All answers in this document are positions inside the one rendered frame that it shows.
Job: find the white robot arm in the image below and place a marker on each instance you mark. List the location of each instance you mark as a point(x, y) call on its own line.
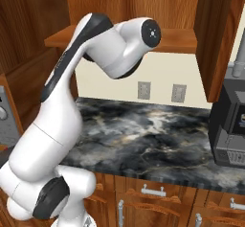
point(51, 131)

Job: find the wooden base cabinet door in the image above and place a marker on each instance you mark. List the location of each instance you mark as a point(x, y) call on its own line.
point(150, 216)
point(220, 221)

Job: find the wooden side cabinet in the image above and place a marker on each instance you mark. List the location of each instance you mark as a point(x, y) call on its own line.
point(28, 29)

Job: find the wooden drawer front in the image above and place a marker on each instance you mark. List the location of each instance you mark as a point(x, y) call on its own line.
point(220, 199)
point(182, 194)

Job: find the black coffee machine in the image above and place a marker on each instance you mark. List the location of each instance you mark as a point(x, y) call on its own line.
point(228, 125)

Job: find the grey stove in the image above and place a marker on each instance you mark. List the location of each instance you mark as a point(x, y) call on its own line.
point(8, 131)

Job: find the grey stove knob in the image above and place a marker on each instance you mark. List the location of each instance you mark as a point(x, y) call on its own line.
point(2, 113)

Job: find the grey wall socket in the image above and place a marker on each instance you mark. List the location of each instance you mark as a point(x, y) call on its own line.
point(144, 90)
point(179, 93)

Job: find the wooden wall cabinet bottom board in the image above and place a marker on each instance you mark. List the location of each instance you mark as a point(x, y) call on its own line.
point(178, 40)

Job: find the wooden wall cabinet door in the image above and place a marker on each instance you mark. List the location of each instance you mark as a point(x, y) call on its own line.
point(153, 4)

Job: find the tall wooden wall cabinet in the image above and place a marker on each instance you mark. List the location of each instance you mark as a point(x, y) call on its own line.
point(220, 29)

